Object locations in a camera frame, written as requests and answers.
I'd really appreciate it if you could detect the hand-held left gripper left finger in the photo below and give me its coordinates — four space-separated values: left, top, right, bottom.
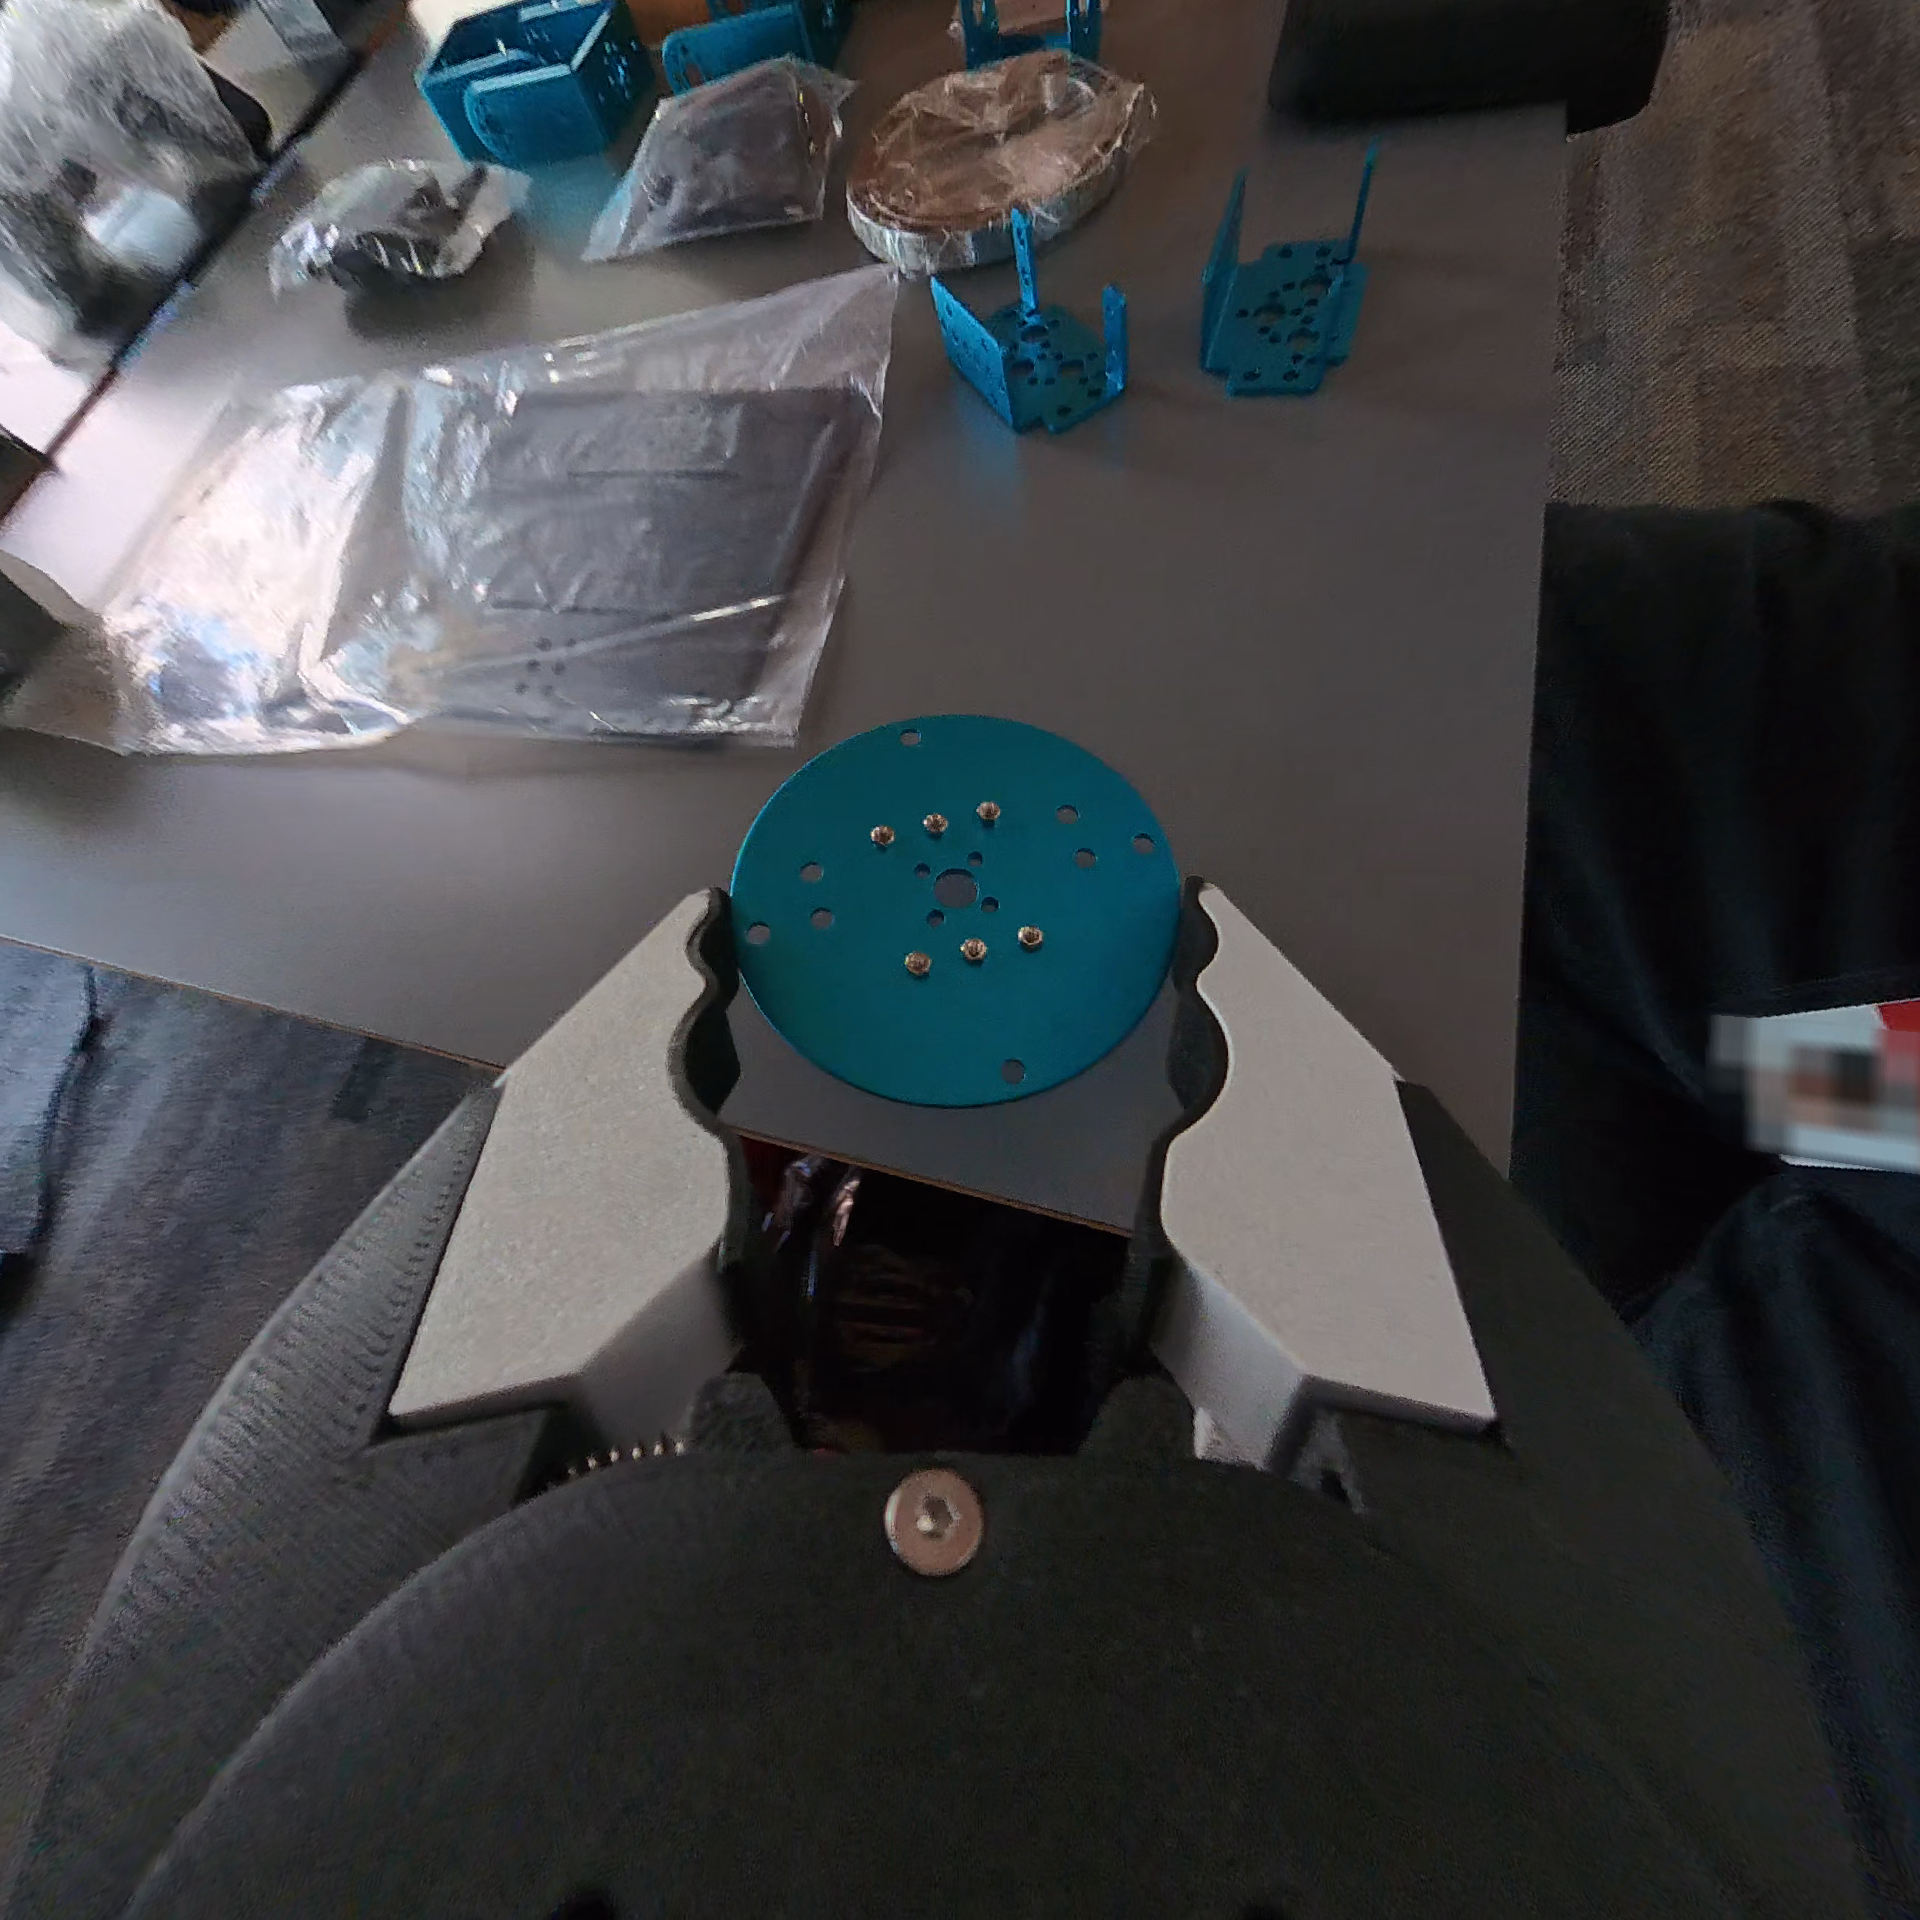
387 884 751 1424

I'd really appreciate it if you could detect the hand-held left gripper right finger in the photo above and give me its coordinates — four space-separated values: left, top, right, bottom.
1153 875 1503 1484

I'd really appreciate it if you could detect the blue disc with brass standoffs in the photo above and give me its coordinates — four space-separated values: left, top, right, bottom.
733 712 1189 1112

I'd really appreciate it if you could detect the grey desk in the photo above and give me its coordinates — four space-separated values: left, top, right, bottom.
0 0 1575 1247

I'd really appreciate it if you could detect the person's dark clothing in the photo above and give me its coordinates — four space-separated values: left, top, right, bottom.
1506 498 1920 1847

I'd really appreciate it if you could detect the clear bag of black plates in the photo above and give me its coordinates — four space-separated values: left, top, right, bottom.
0 266 902 759

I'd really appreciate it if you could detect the small bag of black parts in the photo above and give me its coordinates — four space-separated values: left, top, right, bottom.
270 155 531 302

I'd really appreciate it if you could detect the bag of dark parts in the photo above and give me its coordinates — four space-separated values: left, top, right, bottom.
583 62 858 263

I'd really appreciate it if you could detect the plastic wrapped round part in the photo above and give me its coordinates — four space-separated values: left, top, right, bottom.
844 47 1160 275

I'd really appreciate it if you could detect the black case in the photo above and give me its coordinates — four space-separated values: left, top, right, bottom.
1266 0 1675 138

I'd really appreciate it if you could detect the tall blue U bracket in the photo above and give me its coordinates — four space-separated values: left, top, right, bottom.
1196 138 1387 400

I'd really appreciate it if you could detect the short blue U bracket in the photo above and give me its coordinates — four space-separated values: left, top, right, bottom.
931 210 1131 437

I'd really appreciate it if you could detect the blue box bracket assembly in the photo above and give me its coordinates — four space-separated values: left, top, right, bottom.
416 0 662 163

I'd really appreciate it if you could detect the blue metal bracket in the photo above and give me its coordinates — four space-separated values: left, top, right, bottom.
661 0 858 99
956 0 1121 69

